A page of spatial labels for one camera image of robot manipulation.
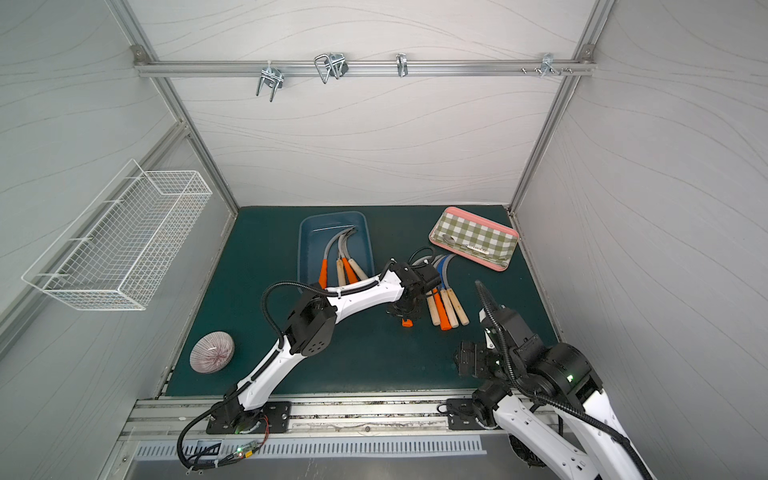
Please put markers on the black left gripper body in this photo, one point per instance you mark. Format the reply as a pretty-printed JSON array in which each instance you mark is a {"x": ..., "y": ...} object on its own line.
[{"x": 409, "y": 301}]

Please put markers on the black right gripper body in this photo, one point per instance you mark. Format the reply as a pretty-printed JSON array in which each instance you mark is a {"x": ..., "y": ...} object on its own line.
[{"x": 504, "y": 321}]

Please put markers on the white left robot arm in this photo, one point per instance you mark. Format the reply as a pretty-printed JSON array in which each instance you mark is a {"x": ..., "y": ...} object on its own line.
[{"x": 310, "y": 327}]

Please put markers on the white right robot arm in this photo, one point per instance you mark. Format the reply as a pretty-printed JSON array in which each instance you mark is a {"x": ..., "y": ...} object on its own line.
[{"x": 549, "y": 400}]

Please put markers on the blue plastic storage box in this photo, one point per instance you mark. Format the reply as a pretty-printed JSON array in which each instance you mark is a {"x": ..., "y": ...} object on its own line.
[{"x": 315, "y": 231}]

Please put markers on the pink tray with checkered cloth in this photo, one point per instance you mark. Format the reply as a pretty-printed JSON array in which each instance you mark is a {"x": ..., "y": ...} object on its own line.
[{"x": 476, "y": 238}]

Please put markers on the pink striped bowl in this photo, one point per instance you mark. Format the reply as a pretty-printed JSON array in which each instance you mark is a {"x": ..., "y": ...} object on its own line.
[{"x": 212, "y": 353}]

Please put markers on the metal clamp hook middle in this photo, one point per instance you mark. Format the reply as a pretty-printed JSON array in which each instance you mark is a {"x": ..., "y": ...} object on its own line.
[{"x": 331, "y": 65}]

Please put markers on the metal clamp hook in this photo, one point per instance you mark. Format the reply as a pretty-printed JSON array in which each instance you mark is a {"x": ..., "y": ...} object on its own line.
[
  {"x": 272, "y": 80},
  {"x": 331, "y": 65},
  {"x": 547, "y": 67}
]

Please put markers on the metal clamp hook left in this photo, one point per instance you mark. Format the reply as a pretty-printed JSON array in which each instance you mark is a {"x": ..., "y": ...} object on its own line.
[{"x": 272, "y": 80}]

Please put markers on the metal clamp hook right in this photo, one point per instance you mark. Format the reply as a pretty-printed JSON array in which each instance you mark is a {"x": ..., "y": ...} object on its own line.
[{"x": 547, "y": 67}]

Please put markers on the white vent strip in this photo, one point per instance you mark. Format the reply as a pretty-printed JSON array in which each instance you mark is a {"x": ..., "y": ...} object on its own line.
[{"x": 325, "y": 447}]

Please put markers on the metal ring hook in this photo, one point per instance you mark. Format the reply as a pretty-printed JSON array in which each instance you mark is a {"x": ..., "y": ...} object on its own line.
[{"x": 401, "y": 65}]

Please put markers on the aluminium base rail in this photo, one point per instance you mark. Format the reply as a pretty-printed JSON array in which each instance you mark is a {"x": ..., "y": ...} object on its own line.
[{"x": 308, "y": 415}]

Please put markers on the white wire basket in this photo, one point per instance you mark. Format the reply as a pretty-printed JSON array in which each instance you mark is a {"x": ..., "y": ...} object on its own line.
[{"x": 114, "y": 255}]

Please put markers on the aluminium crossbar rail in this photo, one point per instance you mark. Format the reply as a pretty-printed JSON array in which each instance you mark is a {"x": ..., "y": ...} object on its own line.
[{"x": 357, "y": 68}]

